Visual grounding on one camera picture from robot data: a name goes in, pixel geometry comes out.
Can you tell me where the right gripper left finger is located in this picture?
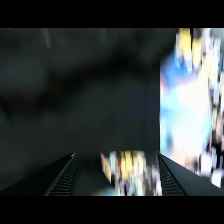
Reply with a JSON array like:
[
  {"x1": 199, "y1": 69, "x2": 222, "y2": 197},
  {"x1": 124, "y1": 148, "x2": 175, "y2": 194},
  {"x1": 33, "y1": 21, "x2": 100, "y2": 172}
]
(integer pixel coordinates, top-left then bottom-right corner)
[{"x1": 0, "y1": 152, "x2": 78, "y2": 197}]

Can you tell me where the black garment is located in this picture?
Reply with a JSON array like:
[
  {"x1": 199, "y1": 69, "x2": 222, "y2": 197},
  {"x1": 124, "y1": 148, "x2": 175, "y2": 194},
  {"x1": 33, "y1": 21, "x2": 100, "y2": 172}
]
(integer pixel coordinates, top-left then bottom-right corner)
[{"x1": 0, "y1": 27, "x2": 180, "y2": 193}]

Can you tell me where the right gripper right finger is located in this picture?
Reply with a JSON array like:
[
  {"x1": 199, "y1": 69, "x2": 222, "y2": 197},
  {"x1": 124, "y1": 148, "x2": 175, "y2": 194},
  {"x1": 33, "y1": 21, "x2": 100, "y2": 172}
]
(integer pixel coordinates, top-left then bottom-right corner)
[{"x1": 156, "y1": 151, "x2": 224, "y2": 197}]

